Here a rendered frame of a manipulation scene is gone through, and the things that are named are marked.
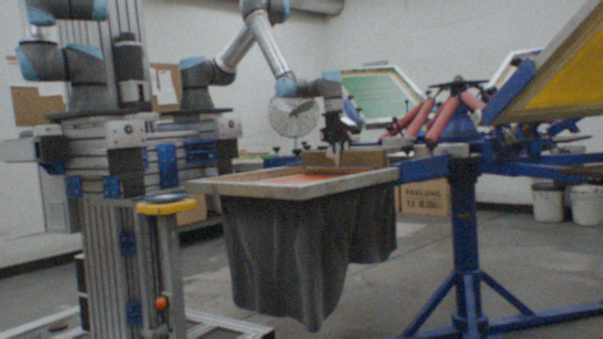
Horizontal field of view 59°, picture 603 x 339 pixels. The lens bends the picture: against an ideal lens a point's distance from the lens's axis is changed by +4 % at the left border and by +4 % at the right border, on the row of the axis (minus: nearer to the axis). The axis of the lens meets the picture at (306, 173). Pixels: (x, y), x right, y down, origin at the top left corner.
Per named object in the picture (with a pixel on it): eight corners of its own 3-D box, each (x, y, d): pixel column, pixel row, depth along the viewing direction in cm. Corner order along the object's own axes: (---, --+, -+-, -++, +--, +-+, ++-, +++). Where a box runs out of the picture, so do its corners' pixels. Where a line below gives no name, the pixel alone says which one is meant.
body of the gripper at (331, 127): (333, 142, 204) (331, 111, 203) (350, 141, 198) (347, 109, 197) (320, 143, 199) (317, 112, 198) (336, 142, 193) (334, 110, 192)
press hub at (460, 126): (490, 360, 246) (477, 69, 233) (416, 338, 273) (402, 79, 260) (525, 332, 273) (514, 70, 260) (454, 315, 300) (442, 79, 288)
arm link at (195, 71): (174, 88, 226) (171, 56, 225) (200, 88, 236) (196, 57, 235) (192, 85, 218) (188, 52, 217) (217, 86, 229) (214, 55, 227)
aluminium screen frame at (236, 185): (301, 200, 141) (300, 186, 141) (185, 191, 182) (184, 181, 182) (446, 169, 197) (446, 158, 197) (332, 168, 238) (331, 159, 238)
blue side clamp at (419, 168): (403, 182, 175) (402, 161, 174) (391, 182, 178) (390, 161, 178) (448, 171, 196) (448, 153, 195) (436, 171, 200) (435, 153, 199)
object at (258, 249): (316, 336, 156) (305, 195, 152) (225, 307, 188) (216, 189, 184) (322, 332, 158) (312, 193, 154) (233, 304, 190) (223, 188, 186)
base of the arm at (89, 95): (59, 112, 186) (56, 84, 185) (99, 112, 198) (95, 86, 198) (84, 109, 177) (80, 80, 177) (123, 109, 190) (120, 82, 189)
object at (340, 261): (320, 331, 158) (310, 194, 154) (312, 329, 160) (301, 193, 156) (405, 290, 190) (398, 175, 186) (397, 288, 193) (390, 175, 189)
